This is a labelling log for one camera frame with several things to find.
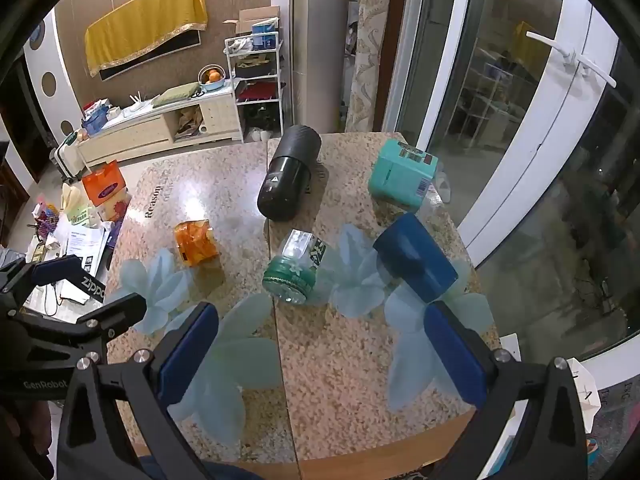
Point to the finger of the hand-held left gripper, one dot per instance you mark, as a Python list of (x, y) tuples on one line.
[(55, 271), (116, 309)]

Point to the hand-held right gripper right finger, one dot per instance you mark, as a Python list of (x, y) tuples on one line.
[(457, 357)]

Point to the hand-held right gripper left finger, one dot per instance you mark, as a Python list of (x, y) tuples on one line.
[(186, 357)]

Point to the blue cup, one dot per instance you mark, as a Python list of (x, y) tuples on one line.
[(416, 256)]

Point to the small black box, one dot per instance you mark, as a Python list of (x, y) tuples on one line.
[(93, 287)]

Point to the pile of white papers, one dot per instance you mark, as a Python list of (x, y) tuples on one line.
[(82, 247)]

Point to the pale yellow packet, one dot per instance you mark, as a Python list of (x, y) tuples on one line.
[(75, 207)]

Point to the orange tissue box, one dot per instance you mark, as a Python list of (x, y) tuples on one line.
[(105, 186)]

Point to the orange snack packet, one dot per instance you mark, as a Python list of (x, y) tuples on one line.
[(194, 243)]

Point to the white suitcase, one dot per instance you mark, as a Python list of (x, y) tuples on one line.
[(65, 159)]

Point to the white folded paper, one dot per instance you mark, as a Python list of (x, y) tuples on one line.
[(586, 394)]

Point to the green lidded glass jar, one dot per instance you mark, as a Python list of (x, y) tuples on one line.
[(295, 270)]

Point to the blue plastic basket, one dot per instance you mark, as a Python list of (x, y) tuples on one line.
[(93, 121)]

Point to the white slipper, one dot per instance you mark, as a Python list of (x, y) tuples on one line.
[(442, 186)]

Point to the beige low cabinet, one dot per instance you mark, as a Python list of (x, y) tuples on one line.
[(160, 127)]

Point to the teal carton box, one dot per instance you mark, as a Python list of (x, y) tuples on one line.
[(403, 175)]

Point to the black ribbed cylinder flask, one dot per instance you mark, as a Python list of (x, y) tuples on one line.
[(287, 176)]

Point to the green cushion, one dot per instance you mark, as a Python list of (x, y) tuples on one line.
[(177, 93)]

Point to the pair of white shoes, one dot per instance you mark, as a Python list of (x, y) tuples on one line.
[(260, 134)]

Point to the bowl of oranges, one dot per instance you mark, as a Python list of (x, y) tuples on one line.
[(212, 79)]

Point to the white metal shelf rack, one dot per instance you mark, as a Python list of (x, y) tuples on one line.
[(256, 91)]

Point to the yellow cloth with gold trim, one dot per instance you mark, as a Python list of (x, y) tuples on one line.
[(145, 25)]

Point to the blue and white box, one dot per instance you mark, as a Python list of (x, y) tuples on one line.
[(265, 40)]

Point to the open cardboard box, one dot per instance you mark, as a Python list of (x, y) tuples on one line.
[(257, 19)]

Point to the patterned beige curtain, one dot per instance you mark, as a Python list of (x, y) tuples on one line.
[(369, 45)]

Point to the black wall television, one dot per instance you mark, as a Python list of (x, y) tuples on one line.
[(150, 55)]

